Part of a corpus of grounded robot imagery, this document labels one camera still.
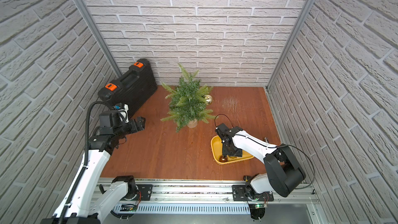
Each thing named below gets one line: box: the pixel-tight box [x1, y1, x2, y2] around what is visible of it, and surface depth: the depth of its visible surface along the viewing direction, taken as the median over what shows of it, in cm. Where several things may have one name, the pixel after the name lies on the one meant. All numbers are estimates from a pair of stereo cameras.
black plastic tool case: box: [97, 58, 158, 119], surface depth 92 cm
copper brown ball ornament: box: [218, 155, 229, 163], surface depth 83 cm
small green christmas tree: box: [160, 63, 219, 133], surface depth 78 cm
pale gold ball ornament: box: [204, 94, 213, 105], surface depth 78 cm
